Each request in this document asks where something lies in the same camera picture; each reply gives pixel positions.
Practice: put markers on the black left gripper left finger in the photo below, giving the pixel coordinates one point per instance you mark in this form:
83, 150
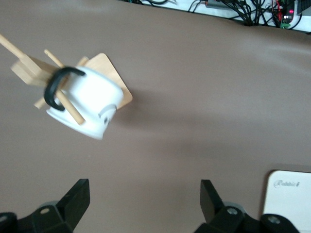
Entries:
63, 211

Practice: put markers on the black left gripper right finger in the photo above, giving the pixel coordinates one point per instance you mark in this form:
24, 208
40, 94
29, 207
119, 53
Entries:
218, 213

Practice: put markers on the wooden cup rack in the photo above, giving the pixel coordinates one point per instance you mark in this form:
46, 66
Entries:
26, 70

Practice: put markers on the cream plastic tray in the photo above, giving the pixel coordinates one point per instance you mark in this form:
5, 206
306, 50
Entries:
291, 206

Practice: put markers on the small green circuit board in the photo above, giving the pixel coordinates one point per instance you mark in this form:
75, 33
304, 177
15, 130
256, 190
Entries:
290, 17

